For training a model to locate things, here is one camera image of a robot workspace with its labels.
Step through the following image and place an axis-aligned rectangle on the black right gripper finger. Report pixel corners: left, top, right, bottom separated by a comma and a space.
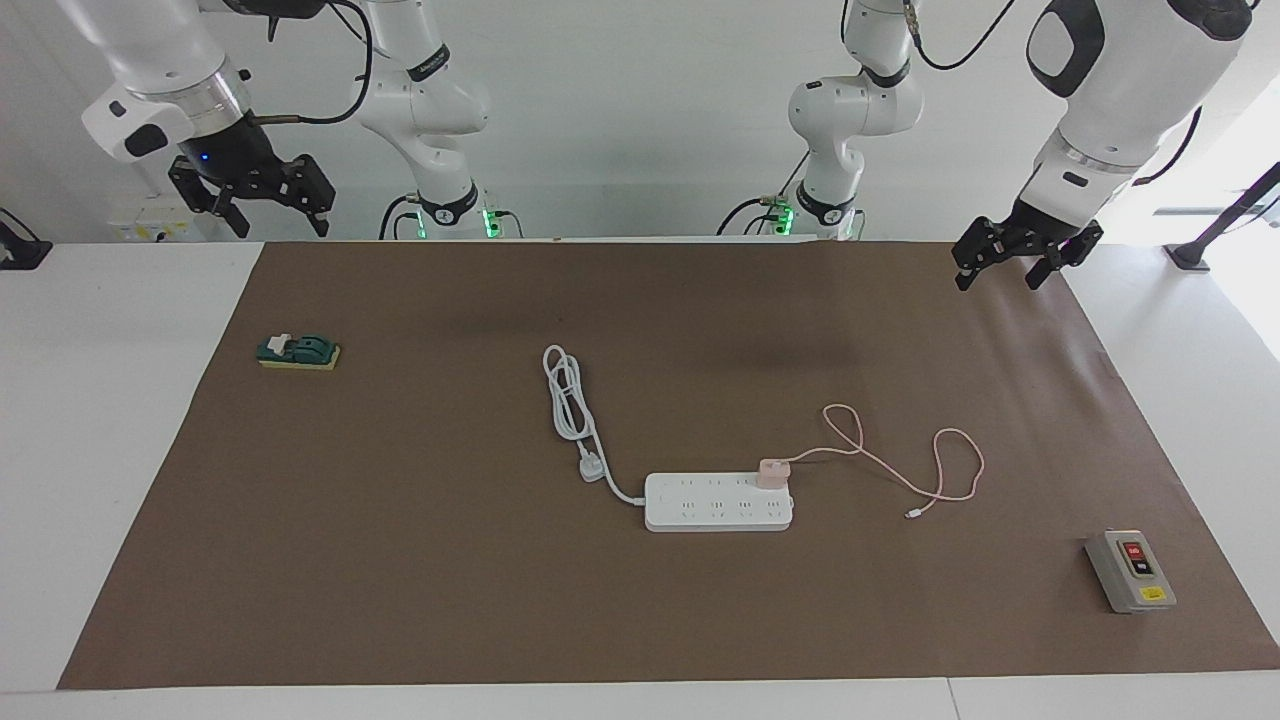
168, 158, 251, 239
272, 155, 336, 238

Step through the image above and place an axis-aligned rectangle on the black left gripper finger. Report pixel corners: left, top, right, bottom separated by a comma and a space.
1027, 222, 1105, 291
953, 217, 1011, 291

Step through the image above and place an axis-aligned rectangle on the pink charging cable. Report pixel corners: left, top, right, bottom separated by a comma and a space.
785, 404, 986, 521

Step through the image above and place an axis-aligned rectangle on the white power strip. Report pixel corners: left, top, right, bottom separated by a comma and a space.
643, 472, 796, 533

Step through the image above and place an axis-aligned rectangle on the black stand with pole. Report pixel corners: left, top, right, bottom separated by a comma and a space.
1165, 160, 1280, 271

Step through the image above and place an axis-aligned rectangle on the black desk clamp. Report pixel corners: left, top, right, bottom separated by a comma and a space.
0, 207, 53, 271

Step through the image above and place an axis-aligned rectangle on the brown table mat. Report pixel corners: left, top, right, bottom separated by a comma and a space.
57, 240, 1280, 691

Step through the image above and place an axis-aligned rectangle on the white wall socket box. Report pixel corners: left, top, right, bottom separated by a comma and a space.
108, 197, 201, 243

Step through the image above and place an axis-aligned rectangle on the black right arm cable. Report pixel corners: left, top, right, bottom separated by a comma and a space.
245, 0, 376, 127

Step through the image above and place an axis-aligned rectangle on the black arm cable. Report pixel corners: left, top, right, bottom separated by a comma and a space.
840, 0, 1203, 188
245, 0, 376, 127

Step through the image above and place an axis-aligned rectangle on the black base cable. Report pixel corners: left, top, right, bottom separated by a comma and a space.
378, 193, 421, 241
715, 150, 809, 238

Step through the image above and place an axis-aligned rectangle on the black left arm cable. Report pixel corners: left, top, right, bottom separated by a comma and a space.
840, 0, 1203, 188

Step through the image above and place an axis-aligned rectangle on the grey on-off switch box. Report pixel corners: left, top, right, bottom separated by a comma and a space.
1085, 529, 1178, 614

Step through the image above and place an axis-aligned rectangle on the white power strip cord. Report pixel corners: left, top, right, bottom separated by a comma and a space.
542, 345, 649, 506

